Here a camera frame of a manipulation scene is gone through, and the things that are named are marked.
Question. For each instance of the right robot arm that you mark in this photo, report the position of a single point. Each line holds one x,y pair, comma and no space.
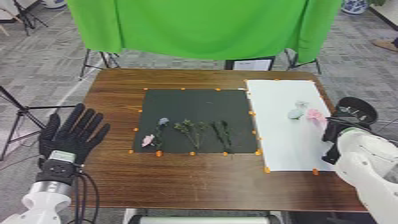
366,160

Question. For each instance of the blue and white vase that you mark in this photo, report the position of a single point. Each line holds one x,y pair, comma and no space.
353,6

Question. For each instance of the dark mat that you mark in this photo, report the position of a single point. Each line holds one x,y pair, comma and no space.
197,116

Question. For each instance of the white sheet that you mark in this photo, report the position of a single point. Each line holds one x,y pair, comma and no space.
284,140

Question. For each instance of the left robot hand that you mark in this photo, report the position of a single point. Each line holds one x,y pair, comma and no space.
71,133

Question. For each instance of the white sign board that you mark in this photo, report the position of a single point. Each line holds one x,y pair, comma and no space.
250,64

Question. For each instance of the black stand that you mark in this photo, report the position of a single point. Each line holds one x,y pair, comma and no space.
26,15

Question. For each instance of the green sprig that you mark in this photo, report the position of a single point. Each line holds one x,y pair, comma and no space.
222,133
192,131

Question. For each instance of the black tripod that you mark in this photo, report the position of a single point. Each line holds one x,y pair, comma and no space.
23,113

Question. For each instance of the pink flower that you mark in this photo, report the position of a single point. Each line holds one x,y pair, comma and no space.
147,140
314,115

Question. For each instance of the pale grey bar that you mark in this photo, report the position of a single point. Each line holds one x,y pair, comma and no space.
201,220

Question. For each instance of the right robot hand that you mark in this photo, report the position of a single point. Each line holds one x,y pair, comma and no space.
355,108

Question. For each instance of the pale blue flower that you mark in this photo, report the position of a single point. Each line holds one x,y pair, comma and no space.
295,112

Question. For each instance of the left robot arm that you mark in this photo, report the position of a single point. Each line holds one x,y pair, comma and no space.
50,186

